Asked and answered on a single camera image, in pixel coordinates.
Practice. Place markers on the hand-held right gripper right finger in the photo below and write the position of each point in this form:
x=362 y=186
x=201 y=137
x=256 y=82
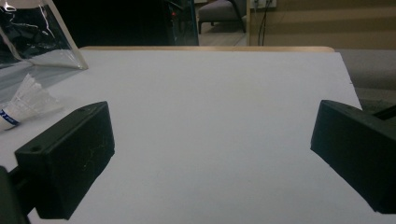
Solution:
x=358 y=155

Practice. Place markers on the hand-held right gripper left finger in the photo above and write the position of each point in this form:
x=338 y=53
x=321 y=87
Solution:
x=65 y=161

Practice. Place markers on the white feather shuttlecock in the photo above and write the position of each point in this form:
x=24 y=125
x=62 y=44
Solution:
x=28 y=102

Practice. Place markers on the transparent plastic bag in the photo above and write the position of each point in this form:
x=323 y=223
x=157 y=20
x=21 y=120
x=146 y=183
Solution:
x=31 y=34

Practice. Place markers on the white board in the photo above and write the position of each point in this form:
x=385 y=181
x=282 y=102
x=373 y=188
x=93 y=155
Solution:
x=202 y=109

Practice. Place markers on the dark glass cabinet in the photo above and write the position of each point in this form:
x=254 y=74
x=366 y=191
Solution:
x=183 y=28

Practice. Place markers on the grey sofa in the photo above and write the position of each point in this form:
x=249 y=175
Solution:
x=218 y=11

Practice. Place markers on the white wall outlet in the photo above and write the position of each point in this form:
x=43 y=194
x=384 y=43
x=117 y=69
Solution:
x=263 y=3

